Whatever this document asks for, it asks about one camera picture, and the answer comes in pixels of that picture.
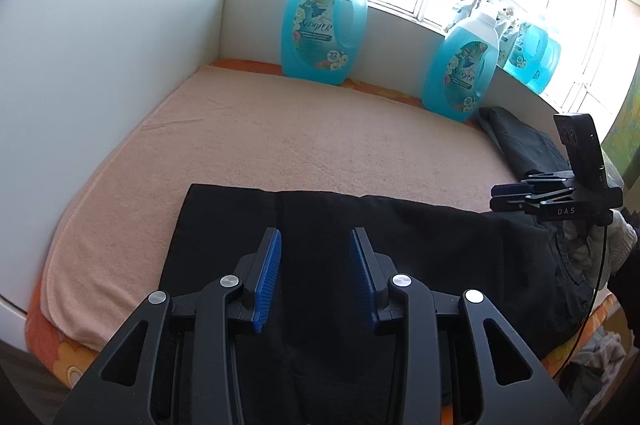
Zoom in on person's right forearm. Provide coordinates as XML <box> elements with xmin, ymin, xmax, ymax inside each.
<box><xmin>607</xmin><ymin>225</ymin><xmax>640</xmax><ymax>346</ymax></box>

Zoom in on pink blanket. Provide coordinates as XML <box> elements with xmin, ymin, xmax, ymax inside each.
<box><xmin>42</xmin><ymin>64</ymin><xmax>521</xmax><ymax>351</ymax></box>

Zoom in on blue detergent bottle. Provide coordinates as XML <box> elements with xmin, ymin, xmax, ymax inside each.
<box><xmin>502</xmin><ymin>18</ymin><xmax>550</xmax><ymax>81</ymax></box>
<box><xmin>525</xmin><ymin>32</ymin><xmax>562</xmax><ymax>95</ymax></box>
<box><xmin>280</xmin><ymin>0</ymin><xmax>369</xmax><ymax>86</ymax></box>
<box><xmin>421</xmin><ymin>12</ymin><xmax>501</xmax><ymax>122</ymax></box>

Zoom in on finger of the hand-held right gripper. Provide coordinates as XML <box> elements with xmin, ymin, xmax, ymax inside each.
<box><xmin>491</xmin><ymin>172</ymin><xmax>573</xmax><ymax>201</ymax></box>
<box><xmin>489</xmin><ymin>189</ymin><xmax>577</xmax><ymax>218</ymax></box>

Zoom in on person's right hand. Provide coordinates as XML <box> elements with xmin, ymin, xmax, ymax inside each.
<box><xmin>575</xmin><ymin>209</ymin><xmax>638</xmax><ymax>292</ymax></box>

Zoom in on folded dark clothes pile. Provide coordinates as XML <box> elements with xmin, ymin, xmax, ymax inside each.
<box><xmin>475</xmin><ymin>105</ymin><xmax>576</xmax><ymax>186</ymax></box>

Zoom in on black pants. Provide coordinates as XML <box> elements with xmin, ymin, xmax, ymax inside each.
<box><xmin>160</xmin><ymin>184</ymin><xmax>608</xmax><ymax>425</ymax></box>

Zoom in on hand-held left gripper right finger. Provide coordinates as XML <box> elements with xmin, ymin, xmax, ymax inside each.
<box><xmin>349</xmin><ymin>227</ymin><xmax>583</xmax><ymax>425</ymax></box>

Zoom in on grey clothes heap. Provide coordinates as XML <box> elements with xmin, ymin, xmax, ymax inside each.
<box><xmin>555</xmin><ymin>330</ymin><xmax>628</xmax><ymax>411</ymax></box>

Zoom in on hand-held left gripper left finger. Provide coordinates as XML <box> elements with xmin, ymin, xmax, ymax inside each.
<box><xmin>52</xmin><ymin>227</ymin><xmax>283</xmax><ymax>425</ymax></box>

